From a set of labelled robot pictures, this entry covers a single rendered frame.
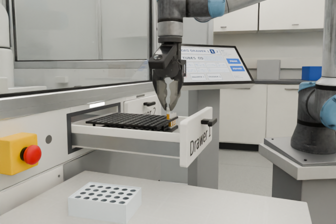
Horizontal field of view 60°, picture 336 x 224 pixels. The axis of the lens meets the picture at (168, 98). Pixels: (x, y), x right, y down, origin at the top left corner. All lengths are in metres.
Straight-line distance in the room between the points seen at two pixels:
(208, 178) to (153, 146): 1.18
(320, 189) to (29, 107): 0.88
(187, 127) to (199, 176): 1.18
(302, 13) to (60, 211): 3.86
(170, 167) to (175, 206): 2.01
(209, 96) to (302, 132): 0.81
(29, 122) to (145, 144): 0.28
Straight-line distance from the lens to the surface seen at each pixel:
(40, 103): 0.77
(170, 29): 0.84
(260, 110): 3.77
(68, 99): 0.84
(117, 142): 0.78
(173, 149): 0.72
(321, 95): 0.93
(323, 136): 1.07
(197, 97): 1.73
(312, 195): 1.07
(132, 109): 1.12
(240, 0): 0.99
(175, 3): 0.85
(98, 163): 0.99
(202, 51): 1.80
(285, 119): 3.81
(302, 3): 4.22
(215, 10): 0.86
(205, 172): 1.86
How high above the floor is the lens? 1.05
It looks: 6 degrees down
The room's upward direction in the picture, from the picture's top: straight up
